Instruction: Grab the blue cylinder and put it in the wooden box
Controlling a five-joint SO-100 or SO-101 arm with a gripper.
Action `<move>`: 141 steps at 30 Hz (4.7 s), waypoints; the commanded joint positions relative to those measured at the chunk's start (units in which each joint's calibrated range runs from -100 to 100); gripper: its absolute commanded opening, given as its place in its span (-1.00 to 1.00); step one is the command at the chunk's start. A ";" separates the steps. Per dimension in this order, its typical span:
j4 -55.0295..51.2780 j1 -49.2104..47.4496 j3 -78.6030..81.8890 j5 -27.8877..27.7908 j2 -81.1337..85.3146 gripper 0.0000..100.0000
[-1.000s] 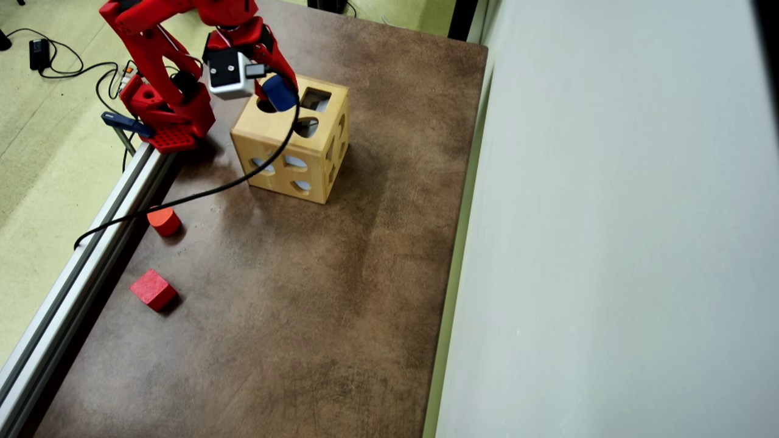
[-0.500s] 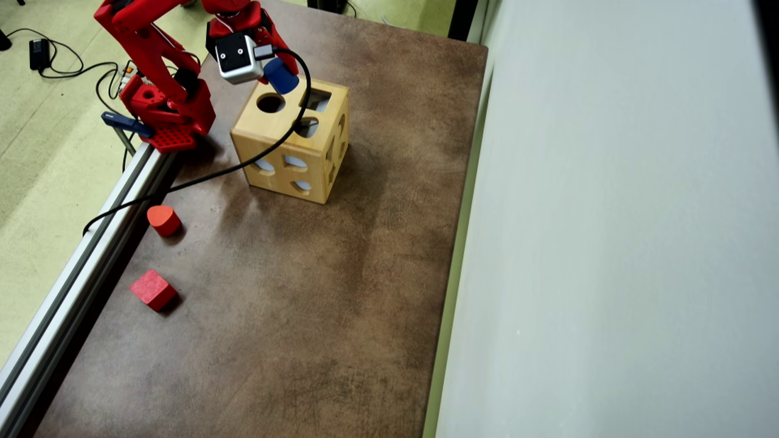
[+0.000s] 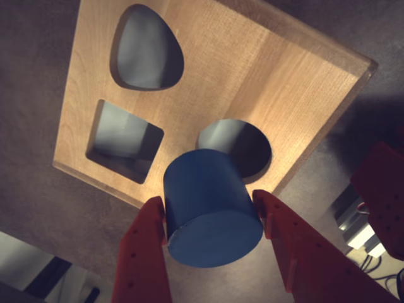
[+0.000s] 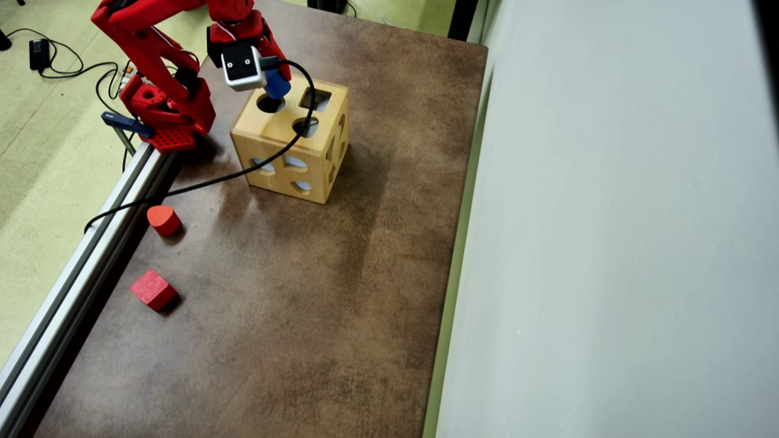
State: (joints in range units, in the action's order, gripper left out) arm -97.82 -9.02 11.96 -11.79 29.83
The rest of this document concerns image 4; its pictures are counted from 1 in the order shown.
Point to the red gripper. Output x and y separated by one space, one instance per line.
275 58

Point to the blue wooden cylinder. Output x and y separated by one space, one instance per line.
277 88

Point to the red robot arm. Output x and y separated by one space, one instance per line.
152 48

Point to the wooden shape sorter box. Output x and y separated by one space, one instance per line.
268 131

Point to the blue clamp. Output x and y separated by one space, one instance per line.
125 123

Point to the orange rounded wooden block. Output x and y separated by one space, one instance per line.
162 218

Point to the black power adapter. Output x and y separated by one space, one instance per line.
39 55

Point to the brown table mat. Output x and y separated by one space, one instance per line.
304 304

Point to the red wooden cube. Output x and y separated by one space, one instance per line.
151 287

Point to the small black floor object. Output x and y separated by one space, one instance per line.
3 41

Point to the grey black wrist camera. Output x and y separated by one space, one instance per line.
242 67

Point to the black vertical post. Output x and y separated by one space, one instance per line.
462 18

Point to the aluminium profile rail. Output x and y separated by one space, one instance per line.
73 274

